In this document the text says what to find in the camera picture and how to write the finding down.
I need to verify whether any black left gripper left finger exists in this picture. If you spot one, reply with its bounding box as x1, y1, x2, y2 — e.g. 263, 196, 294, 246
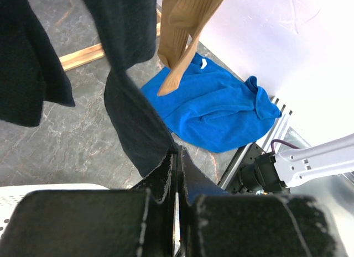
1, 154, 176, 256

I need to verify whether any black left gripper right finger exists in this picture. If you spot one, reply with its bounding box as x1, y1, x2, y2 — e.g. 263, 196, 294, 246
178, 147, 347, 256

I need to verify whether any blue towel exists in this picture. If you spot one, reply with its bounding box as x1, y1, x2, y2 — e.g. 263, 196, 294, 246
141, 54, 282, 153

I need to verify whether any tan ribbed sock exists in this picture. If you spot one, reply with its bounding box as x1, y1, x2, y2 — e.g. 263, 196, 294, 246
158, 0, 224, 96

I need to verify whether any dark navy plain sock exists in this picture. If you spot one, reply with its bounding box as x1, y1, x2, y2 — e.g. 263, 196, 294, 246
79, 0, 179, 178
1, 0, 75, 127

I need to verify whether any wooden clothes rack frame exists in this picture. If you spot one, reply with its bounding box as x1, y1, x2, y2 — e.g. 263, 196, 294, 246
59, 8, 163, 72

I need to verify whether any white perforated laundry basket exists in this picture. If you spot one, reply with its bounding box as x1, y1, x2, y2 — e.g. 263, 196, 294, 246
1, 183, 108, 238

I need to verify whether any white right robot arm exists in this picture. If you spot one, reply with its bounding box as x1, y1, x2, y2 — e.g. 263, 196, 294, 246
236, 134, 353, 194

